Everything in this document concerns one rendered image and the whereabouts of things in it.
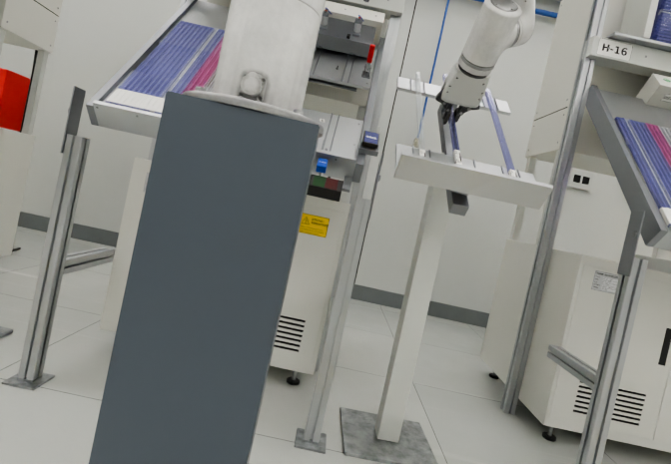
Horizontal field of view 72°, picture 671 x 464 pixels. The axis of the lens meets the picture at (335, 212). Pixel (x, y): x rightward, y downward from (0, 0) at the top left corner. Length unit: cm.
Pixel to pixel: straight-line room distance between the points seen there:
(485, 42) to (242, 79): 68
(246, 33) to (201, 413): 46
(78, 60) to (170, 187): 314
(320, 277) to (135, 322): 94
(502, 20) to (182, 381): 91
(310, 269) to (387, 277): 173
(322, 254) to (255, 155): 94
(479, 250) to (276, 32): 279
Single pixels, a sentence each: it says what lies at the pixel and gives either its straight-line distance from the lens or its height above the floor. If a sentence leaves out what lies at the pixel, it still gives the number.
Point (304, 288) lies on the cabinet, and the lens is 148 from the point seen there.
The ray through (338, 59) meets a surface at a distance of 157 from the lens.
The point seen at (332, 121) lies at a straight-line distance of 128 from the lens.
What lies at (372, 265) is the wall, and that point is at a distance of 314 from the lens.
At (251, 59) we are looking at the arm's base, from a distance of 60.
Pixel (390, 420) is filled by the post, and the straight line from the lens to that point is 138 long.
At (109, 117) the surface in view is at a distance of 130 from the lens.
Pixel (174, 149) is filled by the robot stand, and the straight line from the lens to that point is 56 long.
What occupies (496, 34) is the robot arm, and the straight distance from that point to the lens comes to 112.
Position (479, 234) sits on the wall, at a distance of 325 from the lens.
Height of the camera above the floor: 62
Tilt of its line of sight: 1 degrees down
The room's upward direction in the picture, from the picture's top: 12 degrees clockwise
